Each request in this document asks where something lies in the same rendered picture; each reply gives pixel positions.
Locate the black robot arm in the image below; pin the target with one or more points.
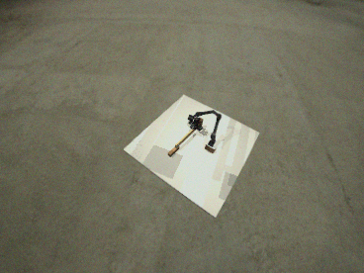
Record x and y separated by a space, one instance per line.
196 120

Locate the long wooden rail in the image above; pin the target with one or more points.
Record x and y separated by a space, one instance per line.
183 138

